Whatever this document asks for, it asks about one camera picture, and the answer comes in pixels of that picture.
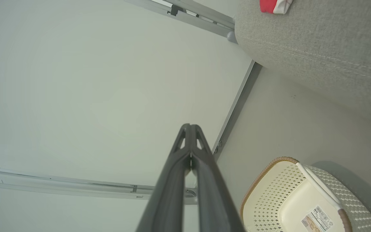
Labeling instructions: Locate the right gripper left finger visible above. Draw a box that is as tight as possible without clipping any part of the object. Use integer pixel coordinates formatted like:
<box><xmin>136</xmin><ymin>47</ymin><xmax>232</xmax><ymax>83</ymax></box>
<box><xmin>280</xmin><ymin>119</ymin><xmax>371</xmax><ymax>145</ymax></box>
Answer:
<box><xmin>136</xmin><ymin>123</ymin><xmax>192</xmax><ymax>232</ymax></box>

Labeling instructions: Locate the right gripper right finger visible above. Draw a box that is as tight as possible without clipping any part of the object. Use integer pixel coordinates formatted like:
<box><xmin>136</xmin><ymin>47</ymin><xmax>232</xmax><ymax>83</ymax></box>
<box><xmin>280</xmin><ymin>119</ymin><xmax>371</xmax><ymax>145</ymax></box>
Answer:
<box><xmin>191</xmin><ymin>124</ymin><xmax>246</xmax><ymax>232</ymax></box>

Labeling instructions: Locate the red and white jersey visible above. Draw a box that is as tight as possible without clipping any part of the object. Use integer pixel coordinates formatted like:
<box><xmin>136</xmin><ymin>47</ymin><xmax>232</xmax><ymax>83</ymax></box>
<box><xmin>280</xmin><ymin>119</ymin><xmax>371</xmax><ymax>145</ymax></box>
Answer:
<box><xmin>259</xmin><ymin>0</ymin><xmax>294</xmax><ymax>15</ymax></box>

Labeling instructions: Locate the white perforated laundry basket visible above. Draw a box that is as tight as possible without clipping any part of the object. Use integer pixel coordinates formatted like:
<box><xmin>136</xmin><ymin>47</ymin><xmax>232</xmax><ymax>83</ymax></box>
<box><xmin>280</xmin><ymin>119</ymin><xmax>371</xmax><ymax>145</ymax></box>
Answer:
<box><xmin>240</xmin><ymin>157</ymin><xmax>371</xmax><ymax>232</ymax></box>

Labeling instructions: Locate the barcode label sticker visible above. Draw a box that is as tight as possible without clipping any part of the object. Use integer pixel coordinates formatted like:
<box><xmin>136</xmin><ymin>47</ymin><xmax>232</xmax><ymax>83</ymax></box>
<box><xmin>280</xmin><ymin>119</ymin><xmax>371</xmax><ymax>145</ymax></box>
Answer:
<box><xmin>301</xmin><ymin>205</ymin><xmax>335</xmax><ymax>232</ymax></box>

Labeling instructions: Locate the grey fabric sofa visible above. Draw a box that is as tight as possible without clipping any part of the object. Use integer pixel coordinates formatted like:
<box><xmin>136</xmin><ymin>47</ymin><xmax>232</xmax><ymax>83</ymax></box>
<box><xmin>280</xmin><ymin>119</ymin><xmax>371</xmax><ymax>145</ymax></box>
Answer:
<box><xmin>234</xmin><ymin>0</ymin><xmax>371</xmax><ymax>128</ymax></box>

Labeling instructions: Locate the grey metal frame beside sofa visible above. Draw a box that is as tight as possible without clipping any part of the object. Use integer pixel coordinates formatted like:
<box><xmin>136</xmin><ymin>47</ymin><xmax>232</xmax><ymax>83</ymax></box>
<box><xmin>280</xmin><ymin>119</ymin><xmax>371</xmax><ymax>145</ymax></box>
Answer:
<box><xmin>124</xmin><ymin>0</ymin><xmax>238</xmax><ymax>44</ymax></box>

